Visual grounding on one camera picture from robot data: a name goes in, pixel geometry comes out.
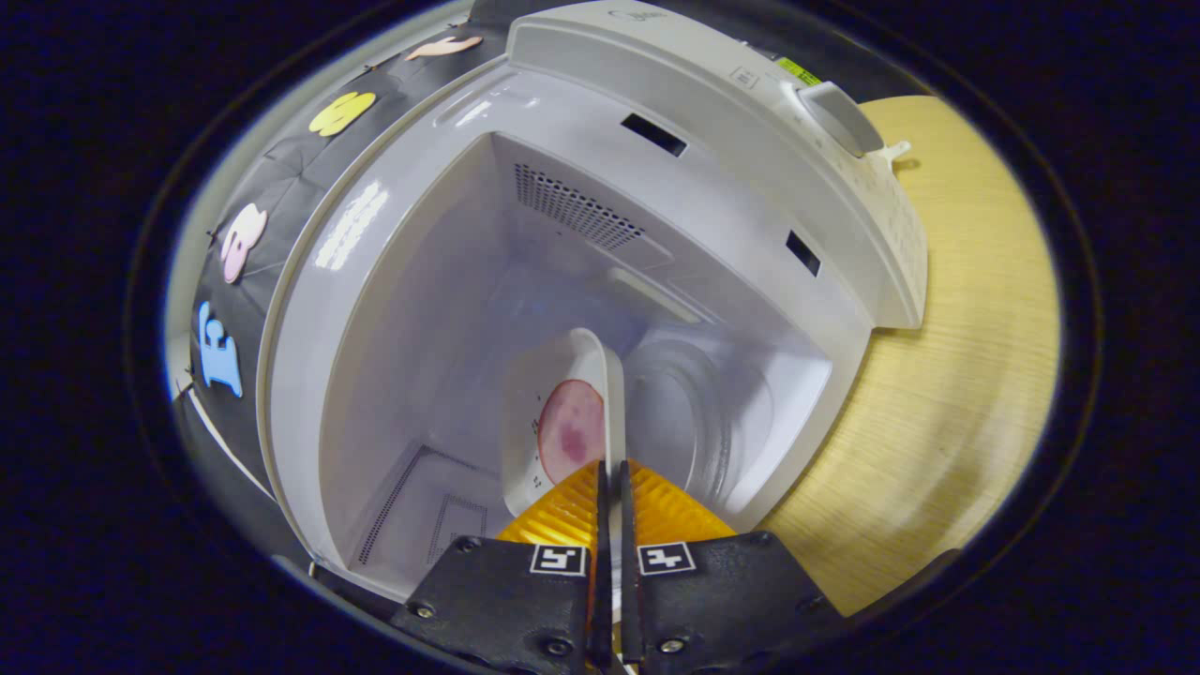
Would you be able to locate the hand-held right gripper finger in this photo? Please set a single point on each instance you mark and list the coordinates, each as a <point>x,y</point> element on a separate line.
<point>603,581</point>
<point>626,581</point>

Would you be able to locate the pink ham slice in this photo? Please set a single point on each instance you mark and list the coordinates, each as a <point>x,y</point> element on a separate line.
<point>572,431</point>

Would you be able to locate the white rectangular plate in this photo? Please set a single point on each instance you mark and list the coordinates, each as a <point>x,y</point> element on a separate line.
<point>562,361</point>

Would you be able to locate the white microwave oven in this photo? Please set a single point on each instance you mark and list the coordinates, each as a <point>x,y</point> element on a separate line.
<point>656,234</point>

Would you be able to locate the glass microwave turntable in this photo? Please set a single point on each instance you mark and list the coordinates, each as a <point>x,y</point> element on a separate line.
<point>694,412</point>

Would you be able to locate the black backdrop cloth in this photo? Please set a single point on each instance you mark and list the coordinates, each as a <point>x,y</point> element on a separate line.
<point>281,178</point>

